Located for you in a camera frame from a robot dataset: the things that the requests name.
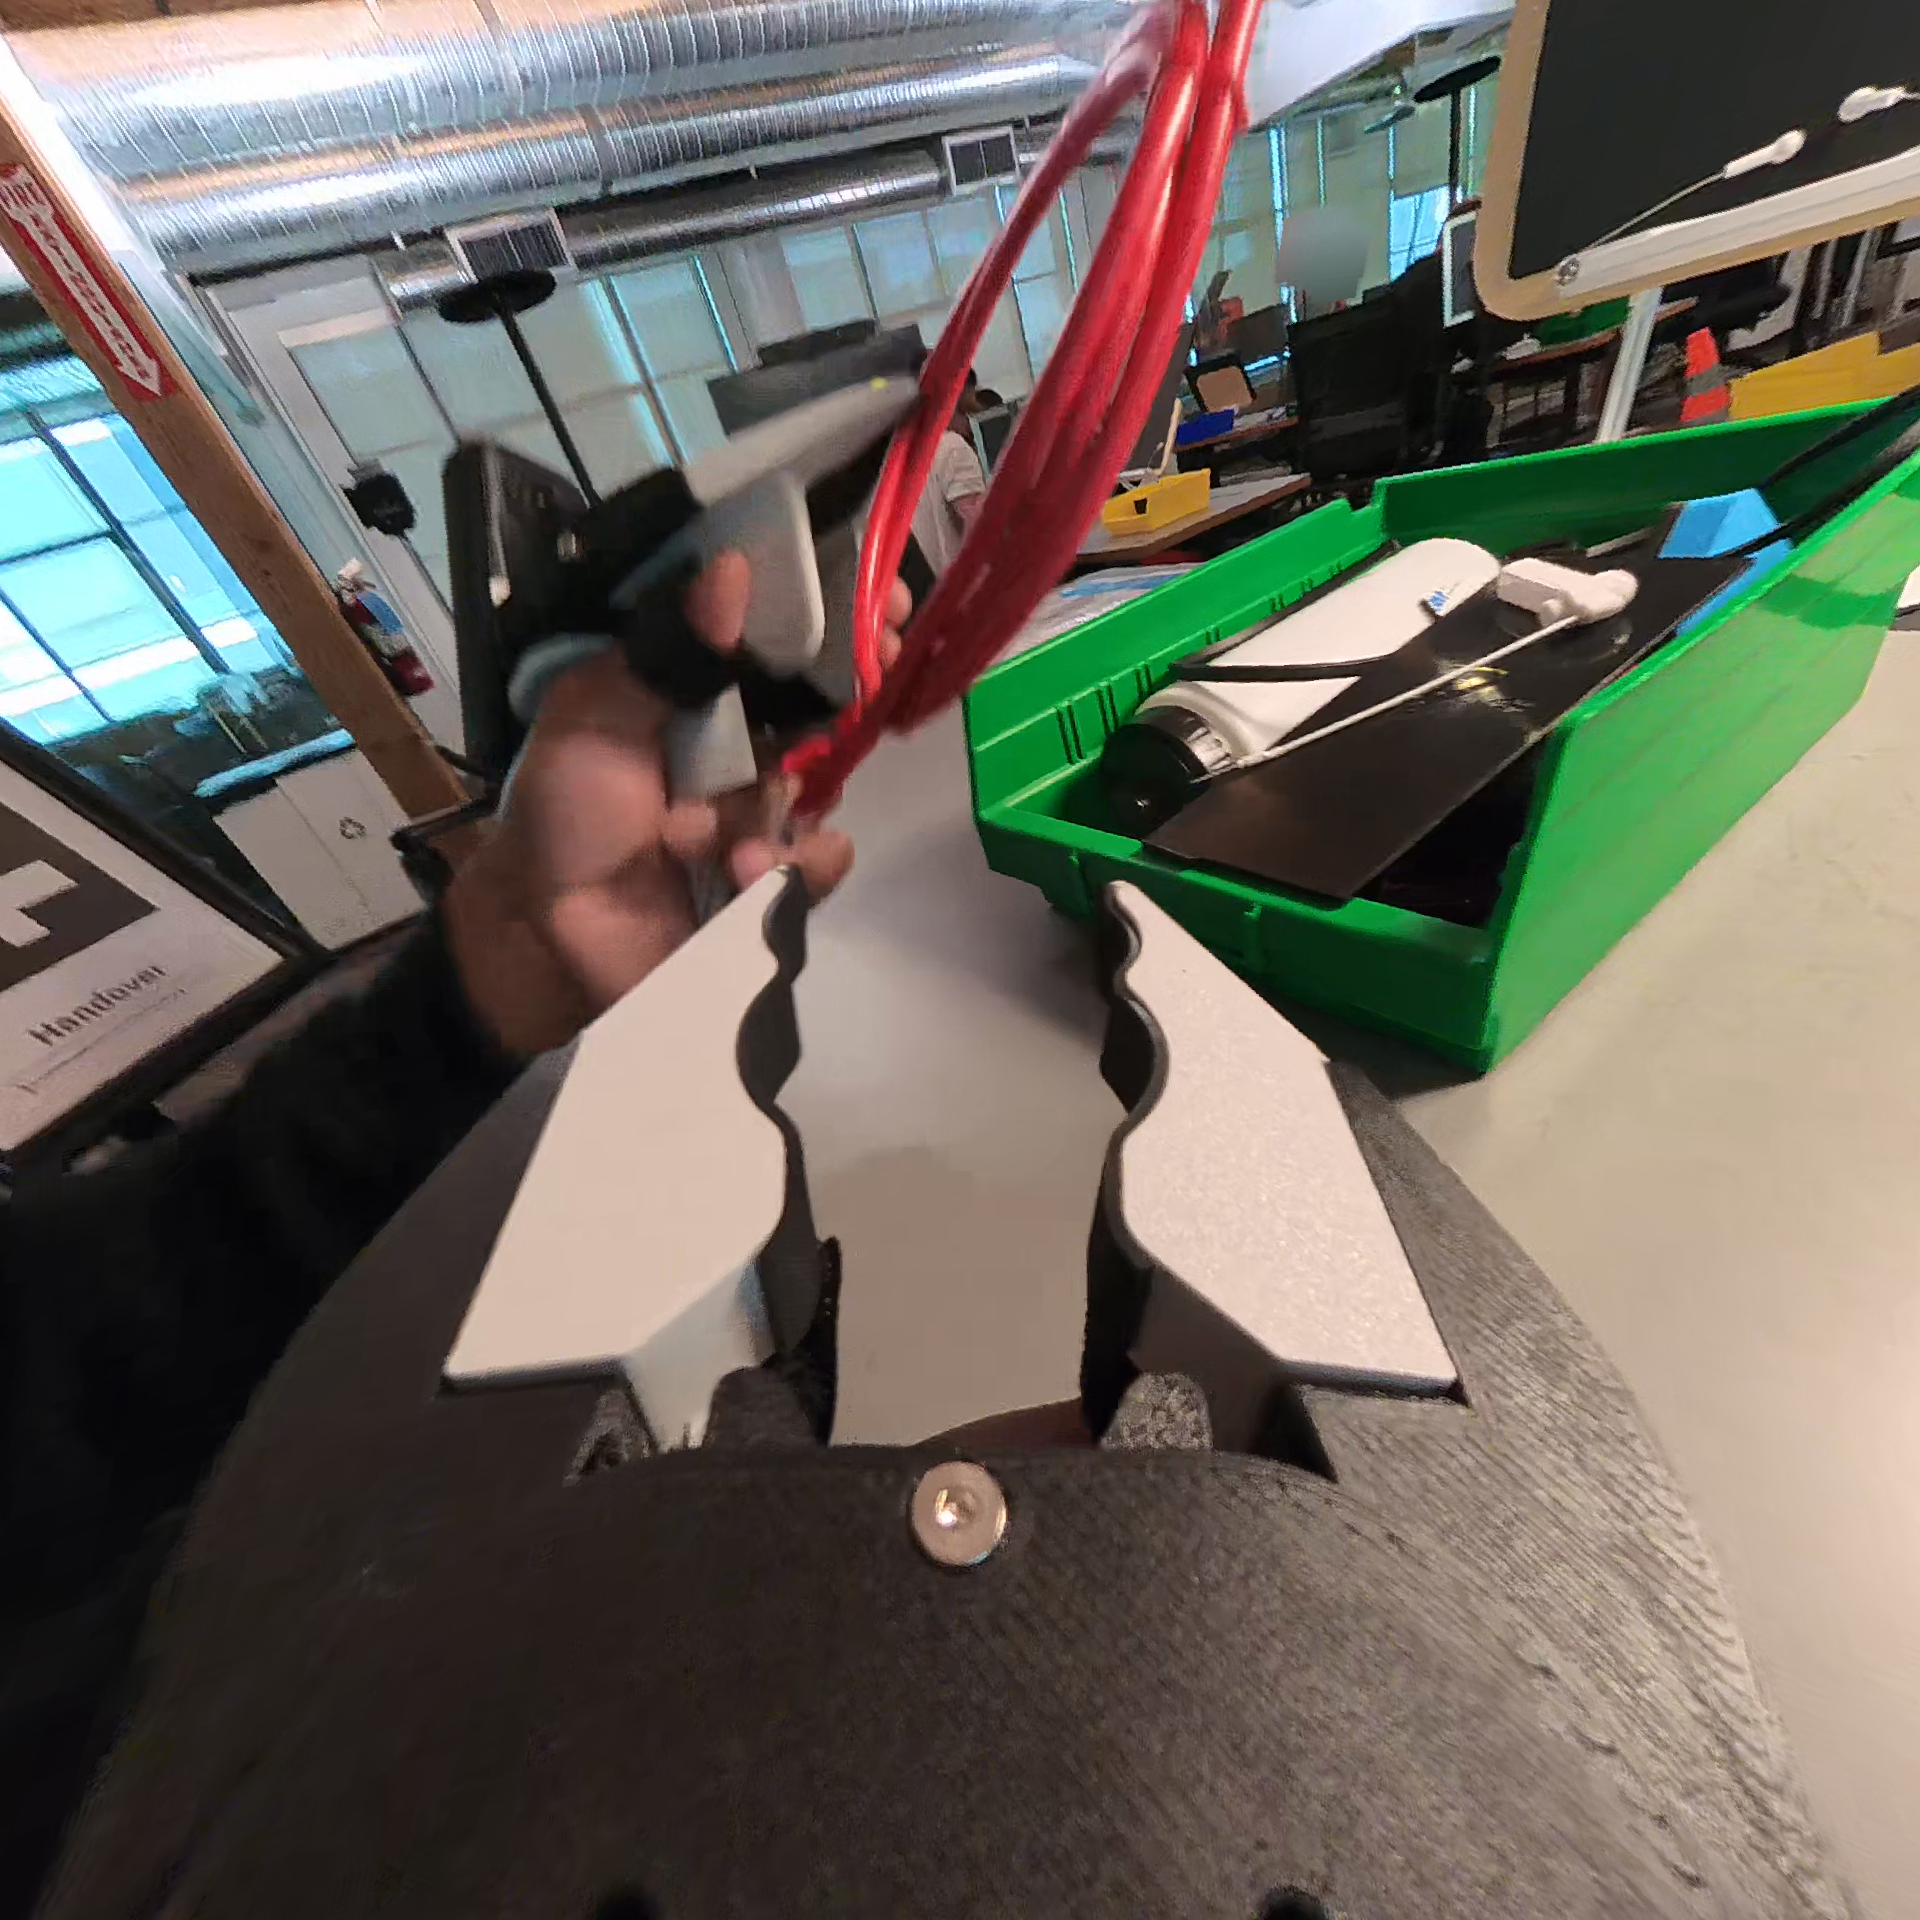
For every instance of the person's left hand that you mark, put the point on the person's left hand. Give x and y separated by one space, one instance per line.
600 840

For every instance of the yellow storage bin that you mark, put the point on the yellow storage bin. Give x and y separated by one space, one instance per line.
1822 384

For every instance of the large silver air duct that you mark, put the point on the large silver air duct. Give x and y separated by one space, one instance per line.
450 91

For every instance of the black office chair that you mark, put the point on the black office chair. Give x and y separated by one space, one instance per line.
1379 374

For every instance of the red fire extinguisher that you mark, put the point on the red fire extinguisher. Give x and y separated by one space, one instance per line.
393 631

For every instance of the black monitor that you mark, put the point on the black monitor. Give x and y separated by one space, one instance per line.
811 374

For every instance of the wooden post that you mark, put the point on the wooden post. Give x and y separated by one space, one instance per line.
224 479

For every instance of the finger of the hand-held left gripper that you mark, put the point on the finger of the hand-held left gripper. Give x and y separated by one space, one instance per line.
773 570
712 751

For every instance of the slim silver air duct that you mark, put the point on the slim silver air duct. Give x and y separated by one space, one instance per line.
750 210

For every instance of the orange traffic cone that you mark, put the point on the orange traffic cone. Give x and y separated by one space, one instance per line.
1703 384

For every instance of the black-framed marker sign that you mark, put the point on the black-framed marker sign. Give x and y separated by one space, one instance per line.
92 989

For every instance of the clear bag of papers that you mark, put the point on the clear bag of papers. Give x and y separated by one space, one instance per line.
1125 584

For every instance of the green plastic bin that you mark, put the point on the green plastic bin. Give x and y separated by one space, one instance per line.
1649 840

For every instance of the blue storage bin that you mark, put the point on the blue storage bin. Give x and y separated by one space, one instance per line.
1205 428

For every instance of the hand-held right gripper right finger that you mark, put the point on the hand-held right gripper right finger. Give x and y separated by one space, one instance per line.
1276 1217

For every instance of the red arrow sign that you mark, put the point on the red arrow sign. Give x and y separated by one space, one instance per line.
75 271

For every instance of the white cylinder with black cap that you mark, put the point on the white cylinder with black cap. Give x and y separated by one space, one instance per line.
1349 625

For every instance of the black box on tripod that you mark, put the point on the black box on tripod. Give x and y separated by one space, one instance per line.
376 503

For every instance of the cream-framed black board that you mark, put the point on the cream-framed black board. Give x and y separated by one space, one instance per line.
1681 121

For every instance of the wooden desk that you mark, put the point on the wooden desk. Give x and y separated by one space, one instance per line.
1198 526

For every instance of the small yellow bin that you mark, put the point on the small yellow bin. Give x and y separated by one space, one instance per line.
1155 503

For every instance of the white low cabinet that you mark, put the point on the white low cabinet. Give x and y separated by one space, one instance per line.
328 840

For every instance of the black disc-top floor stand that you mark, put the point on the black disc-top floor stand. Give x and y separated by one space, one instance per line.
1457 76
497 292

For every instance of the black sheet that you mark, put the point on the black sheet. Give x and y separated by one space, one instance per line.
1426 781

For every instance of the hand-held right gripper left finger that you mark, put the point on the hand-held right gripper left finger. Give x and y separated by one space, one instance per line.
645 1200

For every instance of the blue black sponge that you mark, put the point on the blue black sponge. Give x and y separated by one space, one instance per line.
1724 526

